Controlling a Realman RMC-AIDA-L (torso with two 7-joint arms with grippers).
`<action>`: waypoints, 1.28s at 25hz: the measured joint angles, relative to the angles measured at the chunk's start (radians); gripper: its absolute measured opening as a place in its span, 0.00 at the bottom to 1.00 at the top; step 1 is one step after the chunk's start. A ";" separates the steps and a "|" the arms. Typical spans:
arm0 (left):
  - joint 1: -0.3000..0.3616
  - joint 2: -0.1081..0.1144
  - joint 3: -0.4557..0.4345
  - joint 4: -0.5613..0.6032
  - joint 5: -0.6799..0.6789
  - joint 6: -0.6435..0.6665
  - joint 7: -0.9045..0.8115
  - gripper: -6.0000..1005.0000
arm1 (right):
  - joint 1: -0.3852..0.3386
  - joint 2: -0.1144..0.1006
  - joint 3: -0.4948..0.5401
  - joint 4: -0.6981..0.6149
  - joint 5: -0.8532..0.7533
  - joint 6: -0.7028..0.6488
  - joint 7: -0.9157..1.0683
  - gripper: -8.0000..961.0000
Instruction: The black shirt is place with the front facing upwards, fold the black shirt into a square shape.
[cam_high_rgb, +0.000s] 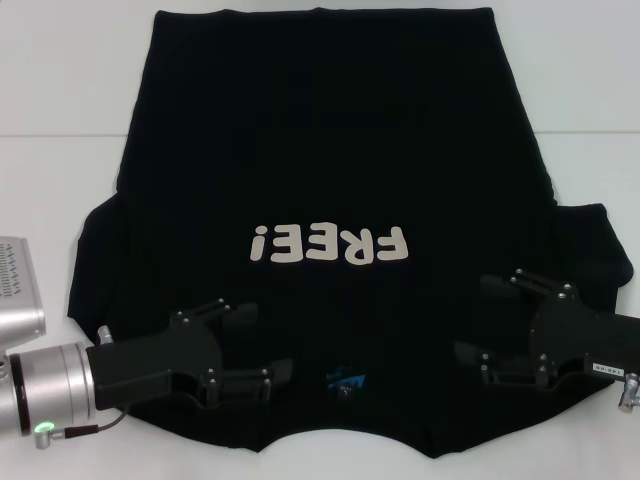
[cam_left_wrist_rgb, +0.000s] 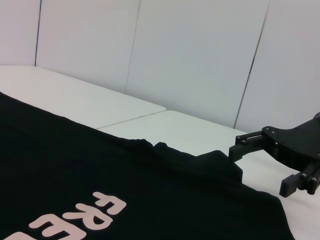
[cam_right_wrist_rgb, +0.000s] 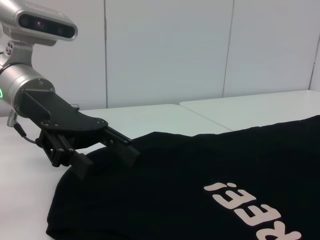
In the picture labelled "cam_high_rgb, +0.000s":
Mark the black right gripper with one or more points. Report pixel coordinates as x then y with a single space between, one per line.
575 335

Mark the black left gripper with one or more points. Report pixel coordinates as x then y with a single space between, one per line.
150 355

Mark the black shirt with FREE print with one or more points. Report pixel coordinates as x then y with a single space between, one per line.
325 150

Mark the small silver connector plug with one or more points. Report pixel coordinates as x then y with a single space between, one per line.
104 335

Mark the silver angled connector plug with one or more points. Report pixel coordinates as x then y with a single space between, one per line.
630 390

